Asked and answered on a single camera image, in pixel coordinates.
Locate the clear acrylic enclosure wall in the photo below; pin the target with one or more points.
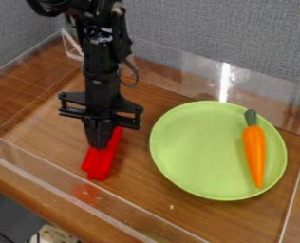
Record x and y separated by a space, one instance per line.
136 207

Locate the white power strip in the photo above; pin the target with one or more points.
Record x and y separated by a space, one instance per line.
51 234

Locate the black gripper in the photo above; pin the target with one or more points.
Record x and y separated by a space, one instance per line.
101 104

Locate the green plate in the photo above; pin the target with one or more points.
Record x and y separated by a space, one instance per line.
196 147

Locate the orange toy carrot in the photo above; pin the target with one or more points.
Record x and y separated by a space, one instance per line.
253 141

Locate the red star-profile block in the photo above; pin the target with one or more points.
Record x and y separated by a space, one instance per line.
98 160

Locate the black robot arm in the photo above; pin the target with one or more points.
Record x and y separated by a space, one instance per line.
98 20

